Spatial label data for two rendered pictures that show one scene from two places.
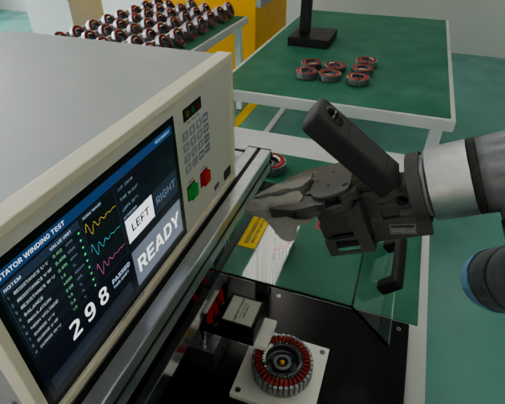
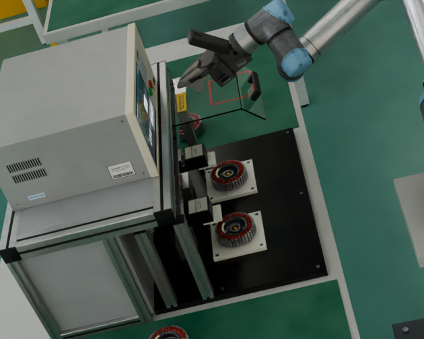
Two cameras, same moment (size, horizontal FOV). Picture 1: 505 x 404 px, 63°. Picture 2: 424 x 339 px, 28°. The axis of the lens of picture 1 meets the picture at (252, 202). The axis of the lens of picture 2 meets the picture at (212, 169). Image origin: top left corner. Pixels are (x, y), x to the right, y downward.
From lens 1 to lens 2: 1.79 m
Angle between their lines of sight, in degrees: 9
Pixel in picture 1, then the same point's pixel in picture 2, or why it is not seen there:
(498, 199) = (261, 38)
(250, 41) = not seen: outside the picture
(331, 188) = (208, 60)
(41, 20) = not seen: outside the picture
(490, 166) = (253, 29)
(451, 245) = (350, 82)
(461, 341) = (383, 158)
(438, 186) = (242, 42)
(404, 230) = (241, 63)
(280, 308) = not seen: hidden behind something
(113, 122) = (124, 71)
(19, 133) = (98, 88)
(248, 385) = (215, 194)
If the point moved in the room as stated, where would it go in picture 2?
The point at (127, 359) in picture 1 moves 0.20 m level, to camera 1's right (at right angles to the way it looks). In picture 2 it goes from (167, 153) to (235, 120)
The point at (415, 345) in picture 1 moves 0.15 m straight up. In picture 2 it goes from (301, 136) to (291, 99)
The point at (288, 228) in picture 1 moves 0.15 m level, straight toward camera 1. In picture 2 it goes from (199, 85) to (215, 113)
